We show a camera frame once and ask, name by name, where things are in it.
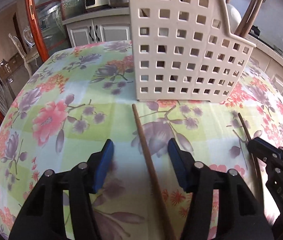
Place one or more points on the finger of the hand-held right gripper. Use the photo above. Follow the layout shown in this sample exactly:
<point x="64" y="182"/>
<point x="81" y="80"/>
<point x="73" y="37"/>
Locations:
<point x="264" y="151"/>

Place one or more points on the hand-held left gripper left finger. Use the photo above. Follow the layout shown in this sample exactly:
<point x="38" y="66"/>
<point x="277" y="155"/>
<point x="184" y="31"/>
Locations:
<point x="104" y="165"/>

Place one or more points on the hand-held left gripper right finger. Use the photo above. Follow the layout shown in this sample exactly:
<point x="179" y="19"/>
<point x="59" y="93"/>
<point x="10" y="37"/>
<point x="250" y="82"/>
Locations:
<point x="177" y="165"/>

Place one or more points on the white perforated utensil basket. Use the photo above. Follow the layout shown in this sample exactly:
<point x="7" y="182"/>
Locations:
<point x="181" y="67"/>

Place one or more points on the white ceramic spoon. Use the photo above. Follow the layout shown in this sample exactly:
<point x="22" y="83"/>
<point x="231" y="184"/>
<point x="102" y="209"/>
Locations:
<point x="232" y="15"/>

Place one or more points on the floral tablecloth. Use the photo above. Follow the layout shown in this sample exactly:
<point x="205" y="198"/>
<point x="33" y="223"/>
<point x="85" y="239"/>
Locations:
<point x="69" y="92"/>

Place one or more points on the cardboard box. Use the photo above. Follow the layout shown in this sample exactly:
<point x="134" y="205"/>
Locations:
<point x="6" y="65"/>

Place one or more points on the white dining chair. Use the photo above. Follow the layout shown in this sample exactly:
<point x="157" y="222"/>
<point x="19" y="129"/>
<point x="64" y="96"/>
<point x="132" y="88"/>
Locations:
<point x="19" y="48"/>

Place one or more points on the red wooden glass door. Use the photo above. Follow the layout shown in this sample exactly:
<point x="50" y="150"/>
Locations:
<point x="35" y="30"/>

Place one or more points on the white rice cooker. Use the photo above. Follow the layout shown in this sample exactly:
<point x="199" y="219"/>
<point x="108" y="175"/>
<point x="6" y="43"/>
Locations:
<point x="95" y="0"/>

